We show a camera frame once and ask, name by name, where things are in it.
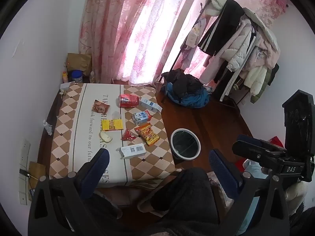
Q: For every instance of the white wall power strip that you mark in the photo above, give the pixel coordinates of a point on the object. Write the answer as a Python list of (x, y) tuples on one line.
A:
[(24, 172)]

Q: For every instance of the pink floral curtain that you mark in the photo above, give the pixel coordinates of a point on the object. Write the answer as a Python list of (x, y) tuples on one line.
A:
[(137, 29)]

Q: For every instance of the orange snack packet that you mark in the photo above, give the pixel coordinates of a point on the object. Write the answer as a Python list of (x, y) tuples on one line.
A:
[(147, 134)]

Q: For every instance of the person's black trouser leg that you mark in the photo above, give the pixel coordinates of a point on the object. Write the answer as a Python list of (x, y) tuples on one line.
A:
[(187, 196)]

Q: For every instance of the light blue cloth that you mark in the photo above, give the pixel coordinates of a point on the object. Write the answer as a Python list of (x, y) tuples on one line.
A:
[(254, 169)]

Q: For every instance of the pile of dark clothes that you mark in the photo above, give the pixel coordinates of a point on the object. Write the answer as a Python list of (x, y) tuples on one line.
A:
[(184, 83)]

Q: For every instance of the yellow packet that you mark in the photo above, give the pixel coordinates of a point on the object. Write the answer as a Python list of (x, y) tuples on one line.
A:
[(112, 125)]

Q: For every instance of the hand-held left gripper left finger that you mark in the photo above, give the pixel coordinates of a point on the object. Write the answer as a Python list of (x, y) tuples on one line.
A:
[(98, 167)]

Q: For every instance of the white rimmed waste bin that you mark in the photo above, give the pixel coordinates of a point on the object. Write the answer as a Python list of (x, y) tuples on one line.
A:
[(185, 143)]

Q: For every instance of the blue lidded tin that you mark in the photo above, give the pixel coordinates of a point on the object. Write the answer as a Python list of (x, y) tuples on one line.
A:
[(76, 76)]

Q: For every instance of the brown paper bag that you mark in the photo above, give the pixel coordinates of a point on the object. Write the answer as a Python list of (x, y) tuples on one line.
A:
[(78, 62)]

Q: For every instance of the pink fluffy coat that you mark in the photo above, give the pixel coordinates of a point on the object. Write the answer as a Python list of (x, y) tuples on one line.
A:
[(269, 54)]

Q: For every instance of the grey slipper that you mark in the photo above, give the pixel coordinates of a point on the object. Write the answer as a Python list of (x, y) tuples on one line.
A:
[(147, 205)]

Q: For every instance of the white barcode box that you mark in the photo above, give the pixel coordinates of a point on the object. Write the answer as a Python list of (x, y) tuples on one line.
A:
[(131, 150)]

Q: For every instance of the blue milk carton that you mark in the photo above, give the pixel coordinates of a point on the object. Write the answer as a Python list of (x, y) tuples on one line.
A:
[(141, 117)]

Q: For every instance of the checkered tablecloth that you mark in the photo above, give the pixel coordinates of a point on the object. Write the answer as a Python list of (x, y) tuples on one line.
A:
[(73, 137)]

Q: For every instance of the white puffy coat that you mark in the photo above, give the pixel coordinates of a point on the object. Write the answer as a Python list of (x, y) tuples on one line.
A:
[(215, 1)]

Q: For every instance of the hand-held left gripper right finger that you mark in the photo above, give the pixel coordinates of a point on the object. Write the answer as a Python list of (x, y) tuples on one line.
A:
[(221, 167)]

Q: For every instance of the small pale hanging garment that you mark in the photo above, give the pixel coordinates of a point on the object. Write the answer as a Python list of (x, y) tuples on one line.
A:
[(194, 36)]

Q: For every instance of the clear plastic cup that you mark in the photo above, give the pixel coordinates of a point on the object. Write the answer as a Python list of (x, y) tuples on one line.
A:
[(116, 115)]

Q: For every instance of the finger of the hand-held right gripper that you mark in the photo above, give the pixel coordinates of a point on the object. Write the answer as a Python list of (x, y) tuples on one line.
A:
[(258, 142), (256, 153)]

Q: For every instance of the wooden board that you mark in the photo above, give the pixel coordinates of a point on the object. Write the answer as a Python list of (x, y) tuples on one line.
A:
[(37, 169)]

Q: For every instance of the red cloth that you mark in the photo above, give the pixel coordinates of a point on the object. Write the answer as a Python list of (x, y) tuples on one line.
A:
[(276, 141)]

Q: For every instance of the cream fleece coat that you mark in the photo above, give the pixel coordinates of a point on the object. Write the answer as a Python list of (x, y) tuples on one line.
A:
[(256, 78)]

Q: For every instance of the white down jacket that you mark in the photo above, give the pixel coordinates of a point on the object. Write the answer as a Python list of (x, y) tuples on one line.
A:
[(240, 46)]

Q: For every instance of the black white-striped jacket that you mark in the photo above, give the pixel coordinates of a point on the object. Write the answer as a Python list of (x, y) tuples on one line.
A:
[(221, 29)]

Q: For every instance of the red snack bag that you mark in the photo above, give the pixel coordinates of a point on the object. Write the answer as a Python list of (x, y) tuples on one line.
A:
[(128, 100)]

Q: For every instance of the olive green jacket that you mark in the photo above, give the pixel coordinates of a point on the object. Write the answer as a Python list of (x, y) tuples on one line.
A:
[(264, 86)]

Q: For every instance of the white plastic scrap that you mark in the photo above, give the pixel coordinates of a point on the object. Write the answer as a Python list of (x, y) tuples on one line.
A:
[(47, 127)]

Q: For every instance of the black clothes rack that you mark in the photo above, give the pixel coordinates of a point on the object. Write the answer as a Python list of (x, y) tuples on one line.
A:
[(177, 54)]

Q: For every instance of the brown snack packet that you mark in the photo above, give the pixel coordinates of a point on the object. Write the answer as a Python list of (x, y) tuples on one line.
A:
[(100, 107)]

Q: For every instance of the clear bottle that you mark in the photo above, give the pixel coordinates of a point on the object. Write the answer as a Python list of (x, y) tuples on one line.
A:
[(92, 77)]

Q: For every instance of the white and blue carton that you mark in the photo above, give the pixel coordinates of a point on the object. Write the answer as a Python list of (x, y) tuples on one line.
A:
[(150, 105)]

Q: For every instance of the red triangular wrapper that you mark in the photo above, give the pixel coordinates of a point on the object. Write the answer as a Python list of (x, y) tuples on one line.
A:
[(128, 135)]

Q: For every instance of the orange bottle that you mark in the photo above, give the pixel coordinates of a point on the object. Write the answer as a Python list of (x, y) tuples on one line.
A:
[(65, 77)]

